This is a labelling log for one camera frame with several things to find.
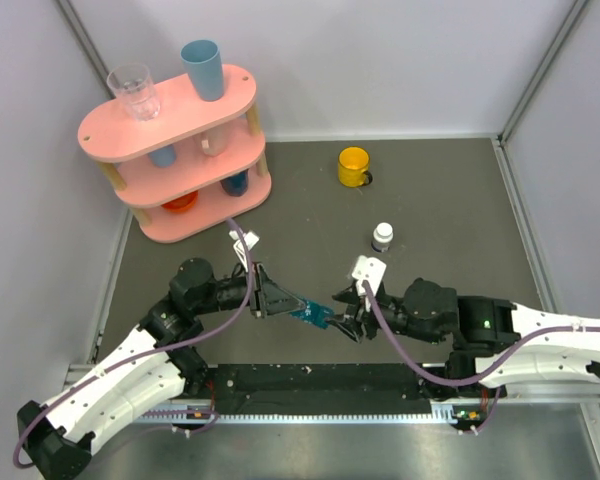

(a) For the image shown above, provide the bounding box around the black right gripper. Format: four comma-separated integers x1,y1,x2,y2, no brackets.
324,284,444,345

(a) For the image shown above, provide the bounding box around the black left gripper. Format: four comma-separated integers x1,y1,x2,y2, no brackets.
194,261,306,318

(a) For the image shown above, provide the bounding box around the teal pill organizer box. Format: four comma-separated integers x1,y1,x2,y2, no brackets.
290,299,335,329

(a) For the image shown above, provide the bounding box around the white pill bottle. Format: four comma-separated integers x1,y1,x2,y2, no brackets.
371,222,394,253

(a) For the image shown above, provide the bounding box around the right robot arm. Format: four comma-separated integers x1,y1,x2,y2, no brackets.
326,278,600,396

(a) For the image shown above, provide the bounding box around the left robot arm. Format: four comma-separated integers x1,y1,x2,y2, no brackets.
16,258,307,479

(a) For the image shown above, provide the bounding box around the dark blue faceted cup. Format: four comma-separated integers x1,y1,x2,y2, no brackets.
221,170,249,197

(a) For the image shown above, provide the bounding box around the orange plastic bowl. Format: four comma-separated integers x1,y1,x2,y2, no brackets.
161,191,199,214

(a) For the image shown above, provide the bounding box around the yellow mug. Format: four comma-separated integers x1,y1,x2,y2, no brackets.
338,146,373,188

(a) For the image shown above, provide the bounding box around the pink three-tier wooden shelf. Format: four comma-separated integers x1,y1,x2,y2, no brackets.
77,64,272,244

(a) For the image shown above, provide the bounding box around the small light blue cup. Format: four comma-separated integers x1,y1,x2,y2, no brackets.
148,144,177,168

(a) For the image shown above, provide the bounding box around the light blue plastic tumbler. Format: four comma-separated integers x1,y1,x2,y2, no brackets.
180,39,224,102

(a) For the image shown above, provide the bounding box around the clear drinking glass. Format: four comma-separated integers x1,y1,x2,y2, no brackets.
107,63,161,121

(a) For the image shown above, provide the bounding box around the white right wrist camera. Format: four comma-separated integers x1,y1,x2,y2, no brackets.
351,255,387,296

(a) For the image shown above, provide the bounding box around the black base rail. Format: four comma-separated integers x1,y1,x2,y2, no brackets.
208,363,449,415

